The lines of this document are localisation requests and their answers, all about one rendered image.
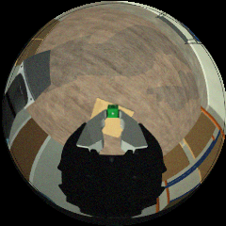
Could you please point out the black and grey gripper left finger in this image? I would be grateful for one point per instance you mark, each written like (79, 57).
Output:
(88, 136)

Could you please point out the tan mat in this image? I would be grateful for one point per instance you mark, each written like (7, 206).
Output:
(112, 125)

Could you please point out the green die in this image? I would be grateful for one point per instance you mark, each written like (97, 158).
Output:
(112, 111)

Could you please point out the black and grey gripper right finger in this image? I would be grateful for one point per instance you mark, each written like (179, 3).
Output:
(136, 137)

